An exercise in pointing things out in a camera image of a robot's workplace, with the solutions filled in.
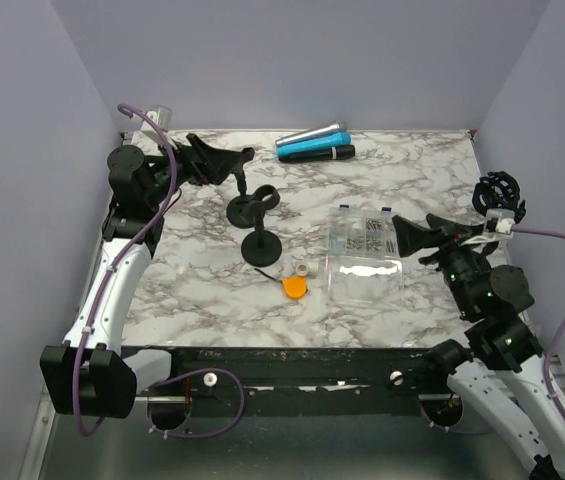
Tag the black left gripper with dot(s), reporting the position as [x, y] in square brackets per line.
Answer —
[200, 157]

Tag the black microphone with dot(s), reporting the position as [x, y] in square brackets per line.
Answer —
[338, 153]

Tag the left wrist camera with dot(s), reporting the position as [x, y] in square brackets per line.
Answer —
[159, 115]

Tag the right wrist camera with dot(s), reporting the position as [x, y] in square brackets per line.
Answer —
[498, 226]

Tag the black fork clip mic stand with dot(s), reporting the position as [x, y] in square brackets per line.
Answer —
[235, 211]

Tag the black shock mount mic stand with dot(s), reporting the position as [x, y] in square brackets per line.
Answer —
[499, 190]

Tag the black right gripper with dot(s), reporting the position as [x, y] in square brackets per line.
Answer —
[411, 236]

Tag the silver microphone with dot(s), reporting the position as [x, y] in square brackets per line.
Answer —
[333, 127]

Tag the black ring clip mic stand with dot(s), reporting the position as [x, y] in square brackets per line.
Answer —
[261, 248]

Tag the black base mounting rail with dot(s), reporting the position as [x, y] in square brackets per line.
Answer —
[297, 382]

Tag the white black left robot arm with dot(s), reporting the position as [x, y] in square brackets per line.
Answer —
[87, 374]

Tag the blue microphone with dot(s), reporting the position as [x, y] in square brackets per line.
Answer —
[325, 142]

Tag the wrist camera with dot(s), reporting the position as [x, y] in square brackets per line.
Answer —
[159, 115]
[498, 226]

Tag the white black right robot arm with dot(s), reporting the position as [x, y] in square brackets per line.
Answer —
[504, 373]

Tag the white plastic fitting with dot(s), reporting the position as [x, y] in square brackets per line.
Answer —
[313, 269]

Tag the clear plastic screw box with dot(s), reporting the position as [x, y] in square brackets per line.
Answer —
[363, 268]

